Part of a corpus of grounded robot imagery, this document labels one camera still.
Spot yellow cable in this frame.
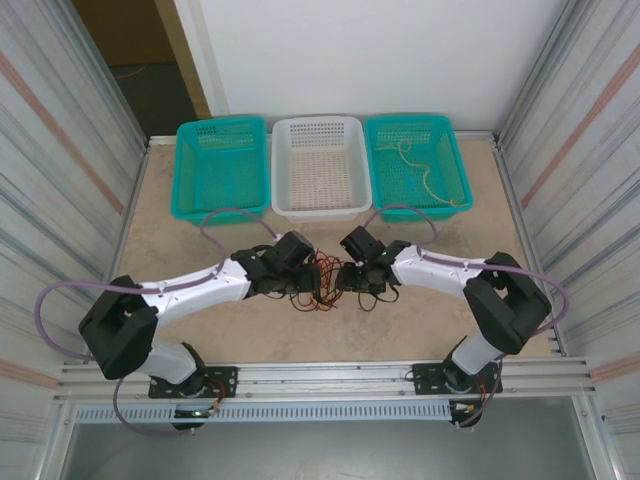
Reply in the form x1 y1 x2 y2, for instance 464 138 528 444
374 138 474 208

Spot white plastic basket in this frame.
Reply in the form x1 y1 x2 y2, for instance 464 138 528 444
271 115 374 225

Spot grey slotted cable duct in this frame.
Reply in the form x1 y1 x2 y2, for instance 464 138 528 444
73 402 454 425

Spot right wrist thin black wire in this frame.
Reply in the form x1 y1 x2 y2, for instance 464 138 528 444
356 282 401 313

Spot black cable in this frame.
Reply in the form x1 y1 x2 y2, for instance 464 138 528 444
287 292 321 315

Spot right base red black wires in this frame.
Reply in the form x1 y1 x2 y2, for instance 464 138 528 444
469 382 495 414

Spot white door frame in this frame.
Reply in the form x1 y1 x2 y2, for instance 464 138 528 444
172 0 231 120

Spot brown board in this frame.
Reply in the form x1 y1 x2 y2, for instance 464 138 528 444
72 0 177 67

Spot orange floor cable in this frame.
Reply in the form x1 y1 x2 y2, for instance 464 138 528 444
112 63 151 81

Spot brown wooden door edge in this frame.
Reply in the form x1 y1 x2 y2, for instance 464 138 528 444
153 0 214 121

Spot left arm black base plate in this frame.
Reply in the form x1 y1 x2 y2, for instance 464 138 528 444
148 366 239 400

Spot aluminium mounting rail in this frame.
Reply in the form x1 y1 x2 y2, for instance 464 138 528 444
53 357 599 405

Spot left base red black wires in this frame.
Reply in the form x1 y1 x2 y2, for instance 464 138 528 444
207 378 237 414

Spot teal plastic basket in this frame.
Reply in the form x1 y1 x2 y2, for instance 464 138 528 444
169 115 270 228
363 115 475 225

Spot right small controller board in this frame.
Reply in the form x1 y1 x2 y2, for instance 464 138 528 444
449 402 484 420

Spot aluminium table edge bar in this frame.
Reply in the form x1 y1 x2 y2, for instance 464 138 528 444
146 130 501 150

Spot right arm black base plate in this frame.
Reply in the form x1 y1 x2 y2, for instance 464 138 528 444
410 360 504 396

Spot base red black wires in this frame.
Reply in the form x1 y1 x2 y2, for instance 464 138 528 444
469 382 495 414
207 378 237 414

